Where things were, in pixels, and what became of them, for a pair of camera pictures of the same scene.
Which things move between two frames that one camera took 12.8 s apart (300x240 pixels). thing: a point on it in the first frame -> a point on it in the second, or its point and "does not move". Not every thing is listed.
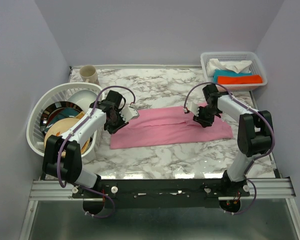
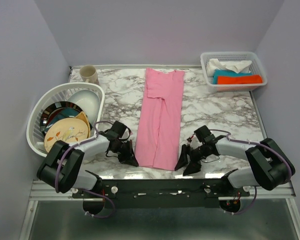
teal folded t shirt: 219,73 does not move
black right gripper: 204,122 -> 194,166
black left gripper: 112,130 -> 130,152
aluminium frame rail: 267,189 does not move
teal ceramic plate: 65,112 does not move
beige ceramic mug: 88,73 does not move
